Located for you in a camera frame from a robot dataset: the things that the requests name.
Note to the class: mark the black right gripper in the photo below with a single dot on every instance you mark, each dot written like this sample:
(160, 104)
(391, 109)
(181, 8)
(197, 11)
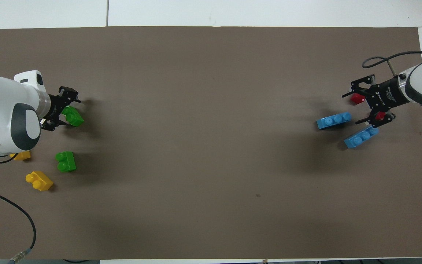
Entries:
(387, 93)

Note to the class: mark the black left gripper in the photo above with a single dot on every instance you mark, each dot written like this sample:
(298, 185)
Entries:
(54, 108)

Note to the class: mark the green two-stud toy brick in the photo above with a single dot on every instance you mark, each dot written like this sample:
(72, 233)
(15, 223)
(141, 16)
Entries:
(74, 118)
(66, 161)

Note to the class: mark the blue three-stud toy brick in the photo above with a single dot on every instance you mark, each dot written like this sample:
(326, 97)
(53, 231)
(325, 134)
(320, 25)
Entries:
(359, 138)
(333, 121)

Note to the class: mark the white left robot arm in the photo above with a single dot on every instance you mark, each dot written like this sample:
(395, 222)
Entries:
(2, 110)

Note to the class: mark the red one-stud toy brick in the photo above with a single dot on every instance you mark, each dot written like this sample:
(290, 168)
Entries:
(357, 98)
(379, 116)

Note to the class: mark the yellow two-stud toy brick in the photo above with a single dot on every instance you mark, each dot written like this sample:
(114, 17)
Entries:
(22, 156)
(40, 180)

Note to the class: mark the brown table mat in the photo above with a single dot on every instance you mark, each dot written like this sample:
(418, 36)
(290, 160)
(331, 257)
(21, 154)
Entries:
(211, 146)

